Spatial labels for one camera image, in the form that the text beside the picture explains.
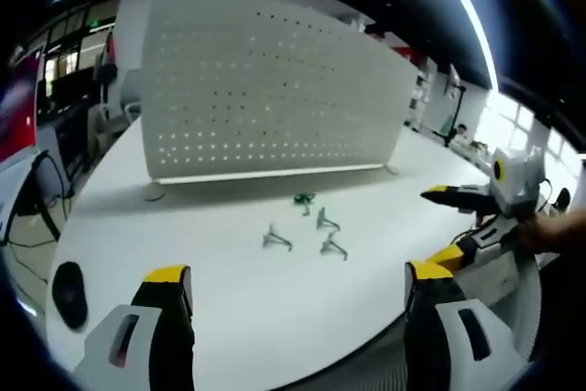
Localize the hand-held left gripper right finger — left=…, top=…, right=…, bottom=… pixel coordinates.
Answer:
left=403, top=260, right=527, bottom=391

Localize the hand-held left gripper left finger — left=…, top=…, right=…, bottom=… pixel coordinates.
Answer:
left=72, top=264, right=197, bottom=391

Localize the grey metal hook assembly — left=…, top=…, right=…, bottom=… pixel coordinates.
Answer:
left=315, top=206, right=342, bottom=233
left=261, top=222, right=294, bottom=253
left=320, top=231, right=351, bottom=261

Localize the white perforated mounting plate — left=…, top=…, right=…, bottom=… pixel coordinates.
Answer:
left=139, top=0, right=416, bottom=202

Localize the person's right hand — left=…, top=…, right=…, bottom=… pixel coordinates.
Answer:
left=515, top=209, right=586, bottom=255

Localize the black computer mouse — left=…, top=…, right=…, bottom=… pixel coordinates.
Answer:
left=51, top=261, right=89, bottom=330

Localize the black stand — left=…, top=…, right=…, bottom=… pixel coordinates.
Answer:
left=437, top=83, right=467, bottom=147

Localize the small green clip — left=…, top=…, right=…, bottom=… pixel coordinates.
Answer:
left=292, top=191, right=315, bottom=218

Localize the ceiling light strip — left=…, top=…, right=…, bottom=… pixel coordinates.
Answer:
left=425, top=0, right=501, bottom=92

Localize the grey office chair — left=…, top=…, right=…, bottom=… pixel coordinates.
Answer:
left=119, top=68, right=144, bottom=123

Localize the red screen monitor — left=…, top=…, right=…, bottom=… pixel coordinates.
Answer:
left=0, top=52, right=41, bottom=164

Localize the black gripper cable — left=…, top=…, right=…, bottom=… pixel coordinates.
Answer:
left=536, top=178, right=572, bottom=214

